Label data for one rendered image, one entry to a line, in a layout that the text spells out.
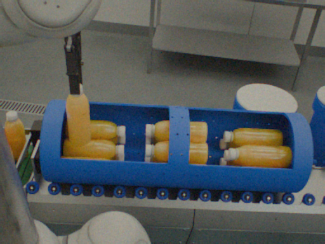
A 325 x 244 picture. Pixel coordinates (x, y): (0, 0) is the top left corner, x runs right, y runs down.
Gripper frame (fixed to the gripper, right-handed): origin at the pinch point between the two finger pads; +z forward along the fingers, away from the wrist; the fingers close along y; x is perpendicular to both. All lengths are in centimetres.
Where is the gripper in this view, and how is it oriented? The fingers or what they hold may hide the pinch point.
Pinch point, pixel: (75, 80)
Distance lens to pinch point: 117.5
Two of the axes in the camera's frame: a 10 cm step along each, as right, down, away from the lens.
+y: -0.1, -5.8, 8.1
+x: -10.0, -0.5, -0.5
